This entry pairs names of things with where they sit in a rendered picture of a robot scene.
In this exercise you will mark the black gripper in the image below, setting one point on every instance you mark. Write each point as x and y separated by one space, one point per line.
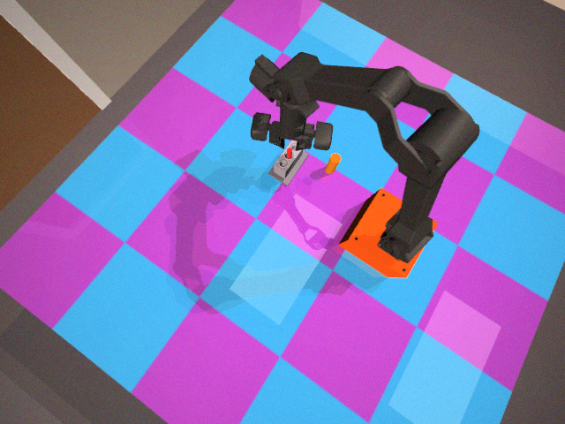
302 133

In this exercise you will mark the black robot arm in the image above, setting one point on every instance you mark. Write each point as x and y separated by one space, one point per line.
425 158

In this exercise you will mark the orange peg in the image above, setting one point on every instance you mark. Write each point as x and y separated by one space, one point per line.
332 163

